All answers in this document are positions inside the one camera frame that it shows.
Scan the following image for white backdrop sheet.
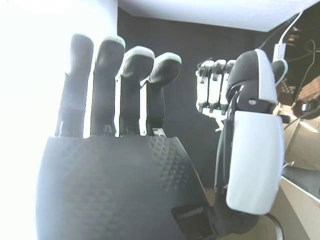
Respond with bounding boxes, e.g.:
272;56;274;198
0;0;120;240

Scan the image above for grey cable adapter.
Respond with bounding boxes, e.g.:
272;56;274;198
273;43;286;63

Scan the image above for cardboard box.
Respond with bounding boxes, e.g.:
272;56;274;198
281;116;320;171

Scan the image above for checkered calibration board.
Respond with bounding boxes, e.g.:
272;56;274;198
279;76;298;95

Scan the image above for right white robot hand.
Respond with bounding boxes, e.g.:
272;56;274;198
34;33;286;240

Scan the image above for black computer mouse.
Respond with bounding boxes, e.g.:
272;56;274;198
293;99;320;115

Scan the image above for person in background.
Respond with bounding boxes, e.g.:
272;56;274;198
298;76;320;104

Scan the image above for white cable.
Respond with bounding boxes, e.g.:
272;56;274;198
280;10;305;45

